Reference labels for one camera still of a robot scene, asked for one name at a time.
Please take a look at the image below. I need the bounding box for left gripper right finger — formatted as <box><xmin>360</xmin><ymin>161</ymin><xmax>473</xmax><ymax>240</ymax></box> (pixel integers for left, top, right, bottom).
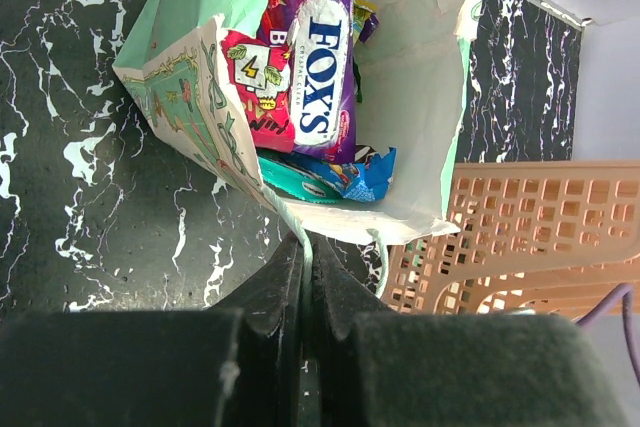
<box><xmin>311</xmin><ymin>234</ymin><xmax>392</xmax><ymax>340</ymax></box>

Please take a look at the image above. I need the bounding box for blue snack packet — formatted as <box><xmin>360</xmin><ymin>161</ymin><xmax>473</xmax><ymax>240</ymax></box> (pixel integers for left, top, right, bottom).
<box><xmin>287</xmin><ymin>145</ymin><xmax>397</xmax><ymax>202</ymax></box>

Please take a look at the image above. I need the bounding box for green white paper bag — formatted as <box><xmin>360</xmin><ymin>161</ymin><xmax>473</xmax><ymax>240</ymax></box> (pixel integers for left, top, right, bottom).
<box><xmin>113</xmin><ymin>0</ymin><xmax>475</xmax><ymax>248</ymax></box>

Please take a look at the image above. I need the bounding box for orange plastic desk organizer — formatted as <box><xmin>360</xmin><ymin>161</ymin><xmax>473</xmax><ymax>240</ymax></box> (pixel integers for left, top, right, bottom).
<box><xmin>380</xmin><ymin>161</ymin><xmax>639</xmax><ymax>314</ymax></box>

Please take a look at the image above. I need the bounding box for purple Fox's candy bag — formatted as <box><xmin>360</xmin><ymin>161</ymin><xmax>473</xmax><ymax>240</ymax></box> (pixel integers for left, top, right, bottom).
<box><xmin>257</xmin><ymin>0</ymin><xmax>356</xmax><ymax>164</ymax></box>

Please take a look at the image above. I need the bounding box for red snack packet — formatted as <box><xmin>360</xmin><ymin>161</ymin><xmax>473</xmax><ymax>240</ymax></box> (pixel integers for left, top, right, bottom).
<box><xmin>221</xmin><ymin>30</ymin><xmax>295</xmax><ymax>153</ymax></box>

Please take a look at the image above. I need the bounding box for teal snack packet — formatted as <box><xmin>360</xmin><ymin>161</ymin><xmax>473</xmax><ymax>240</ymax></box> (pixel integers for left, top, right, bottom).
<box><xmin>258</xmin><ymin>154</ymin><xmax>342</xmax><ymax>204</ymax></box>

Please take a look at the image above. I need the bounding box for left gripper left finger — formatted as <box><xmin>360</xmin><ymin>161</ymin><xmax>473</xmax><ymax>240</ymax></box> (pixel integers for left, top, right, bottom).
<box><xmin>210</xmin><ymin>232</ymin><xmax>303</xmax><ymax>337</ymax></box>

